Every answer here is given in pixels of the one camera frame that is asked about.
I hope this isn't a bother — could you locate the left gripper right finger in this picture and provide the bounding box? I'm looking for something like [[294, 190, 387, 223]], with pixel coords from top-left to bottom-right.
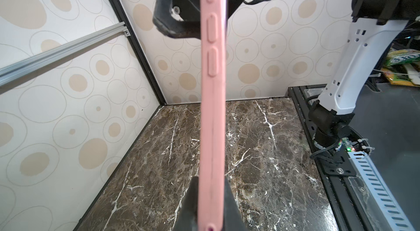
[[224, 177, 247, 231]]

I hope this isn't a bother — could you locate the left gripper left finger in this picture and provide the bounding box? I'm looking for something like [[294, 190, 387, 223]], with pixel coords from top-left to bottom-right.
[[173, 176, 199, 231]]

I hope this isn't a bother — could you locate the black phone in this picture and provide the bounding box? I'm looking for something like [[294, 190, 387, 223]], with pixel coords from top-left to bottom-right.
[[197, 0, 227, 231]]

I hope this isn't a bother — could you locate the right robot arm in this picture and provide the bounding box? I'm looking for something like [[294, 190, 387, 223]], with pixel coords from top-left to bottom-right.
[[153, 0, 420, 147]]

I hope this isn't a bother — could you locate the green snack packet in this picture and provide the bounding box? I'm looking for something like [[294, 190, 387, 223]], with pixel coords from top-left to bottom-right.
[[381, 49, 420, 87]]

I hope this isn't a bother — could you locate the black frame post right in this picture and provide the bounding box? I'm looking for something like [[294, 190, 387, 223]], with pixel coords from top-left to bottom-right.
[[108, 0, 167, 105]]

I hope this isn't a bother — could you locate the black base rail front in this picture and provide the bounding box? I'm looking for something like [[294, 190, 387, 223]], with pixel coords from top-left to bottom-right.
[[288, 84, 416, 231]]

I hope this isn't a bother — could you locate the horizontal aluminium rail back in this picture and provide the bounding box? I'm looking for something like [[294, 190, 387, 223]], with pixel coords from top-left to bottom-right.
[[1, 22, 131, 86]]

